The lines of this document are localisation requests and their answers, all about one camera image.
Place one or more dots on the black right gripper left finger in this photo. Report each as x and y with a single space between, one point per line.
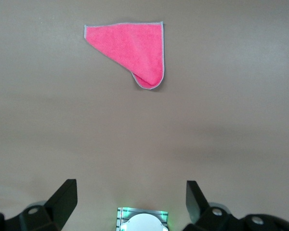
62 204

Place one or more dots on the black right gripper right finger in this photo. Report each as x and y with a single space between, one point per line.
197 207

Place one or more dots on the pink and grey microfibre towel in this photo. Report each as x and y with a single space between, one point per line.
135 48

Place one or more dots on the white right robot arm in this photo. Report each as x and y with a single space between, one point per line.
143 222

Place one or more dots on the brown table cover sheet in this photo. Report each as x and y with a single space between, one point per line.
207 120

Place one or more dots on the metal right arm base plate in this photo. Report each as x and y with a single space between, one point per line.
121 213

